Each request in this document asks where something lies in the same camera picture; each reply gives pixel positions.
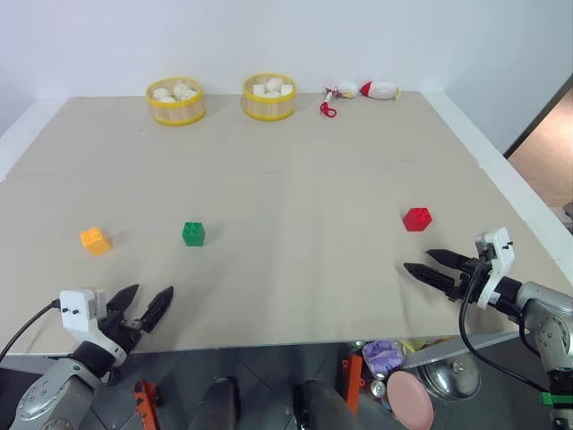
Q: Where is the red toy block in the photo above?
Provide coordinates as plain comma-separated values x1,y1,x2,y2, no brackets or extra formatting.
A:
401,206,434,233

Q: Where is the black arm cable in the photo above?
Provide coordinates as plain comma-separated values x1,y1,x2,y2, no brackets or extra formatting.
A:
459,262,552,396
0,301,63,365

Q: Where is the beige table mat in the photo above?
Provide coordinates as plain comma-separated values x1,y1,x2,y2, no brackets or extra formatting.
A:
0,90,570,357

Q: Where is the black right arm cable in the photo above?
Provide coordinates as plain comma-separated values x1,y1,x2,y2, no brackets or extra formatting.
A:
459,262,552,396

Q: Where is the yellow object under table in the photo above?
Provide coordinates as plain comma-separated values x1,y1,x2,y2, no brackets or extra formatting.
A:
399,337,454,356

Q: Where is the dark rounded shape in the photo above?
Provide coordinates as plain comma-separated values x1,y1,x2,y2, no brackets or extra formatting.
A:
292,379,355,430

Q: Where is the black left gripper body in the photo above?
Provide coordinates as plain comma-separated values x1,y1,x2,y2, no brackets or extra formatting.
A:
99,308,147,356

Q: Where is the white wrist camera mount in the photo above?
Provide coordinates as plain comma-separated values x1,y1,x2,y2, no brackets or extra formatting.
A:
474,227,516,311
58,288,131,366

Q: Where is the pink plate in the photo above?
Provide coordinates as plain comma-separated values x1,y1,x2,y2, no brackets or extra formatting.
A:
385,370,436,430

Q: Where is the orange clamp tool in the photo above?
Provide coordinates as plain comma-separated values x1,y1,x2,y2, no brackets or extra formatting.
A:
341,353,364,417

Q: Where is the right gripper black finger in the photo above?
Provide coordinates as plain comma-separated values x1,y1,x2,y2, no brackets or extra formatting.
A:
424,248,470,271
403,262,463,297

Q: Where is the orange and black tool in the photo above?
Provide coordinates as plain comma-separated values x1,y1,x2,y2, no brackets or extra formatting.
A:
133,379,161,430

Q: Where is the yellow-rimmed bamboo steamer basket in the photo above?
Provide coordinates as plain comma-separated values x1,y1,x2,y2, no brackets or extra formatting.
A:
145,75,208,127
242,72,299,123

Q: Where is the green toy block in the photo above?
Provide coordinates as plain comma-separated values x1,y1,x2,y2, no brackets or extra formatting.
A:
181,220,208,248

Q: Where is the purple plastic bag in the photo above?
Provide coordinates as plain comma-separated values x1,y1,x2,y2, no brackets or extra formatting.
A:
361,340,406,378

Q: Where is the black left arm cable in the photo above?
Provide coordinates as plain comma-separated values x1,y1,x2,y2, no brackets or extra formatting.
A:
0,301,63,365

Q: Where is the steel pot lid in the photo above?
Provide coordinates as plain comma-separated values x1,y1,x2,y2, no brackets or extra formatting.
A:
412,352,483,403

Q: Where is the red and white plush toy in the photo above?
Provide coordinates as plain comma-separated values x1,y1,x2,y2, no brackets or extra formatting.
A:
359,79,402,103

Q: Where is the yellow toy block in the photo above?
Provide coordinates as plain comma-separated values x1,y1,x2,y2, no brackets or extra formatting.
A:
79,226,113,258

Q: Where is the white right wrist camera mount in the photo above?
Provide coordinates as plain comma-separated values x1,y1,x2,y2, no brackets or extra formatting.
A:
474,227,516,311

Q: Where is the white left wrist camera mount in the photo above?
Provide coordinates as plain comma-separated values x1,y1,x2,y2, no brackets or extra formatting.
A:
58,288,131,366

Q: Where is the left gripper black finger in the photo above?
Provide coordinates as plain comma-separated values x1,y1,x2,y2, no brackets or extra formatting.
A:
141,285,175,335
106,283,141,321

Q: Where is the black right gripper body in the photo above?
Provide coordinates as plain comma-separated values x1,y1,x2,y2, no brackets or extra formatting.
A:
447,257,488,306

